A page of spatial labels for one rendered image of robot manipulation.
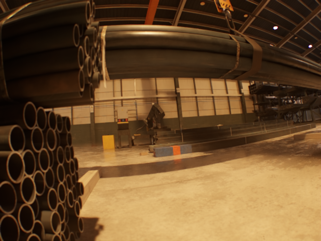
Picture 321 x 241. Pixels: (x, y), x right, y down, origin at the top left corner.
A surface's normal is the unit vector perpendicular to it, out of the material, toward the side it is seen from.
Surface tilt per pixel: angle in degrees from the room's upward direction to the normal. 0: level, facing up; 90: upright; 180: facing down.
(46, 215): 29
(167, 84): 90
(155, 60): 139
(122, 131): 90
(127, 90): 90
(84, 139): 90
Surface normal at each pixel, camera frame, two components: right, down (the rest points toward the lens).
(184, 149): 0.18, -0.11
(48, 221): 0.14, -0.60
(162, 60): 0.20, 0.58
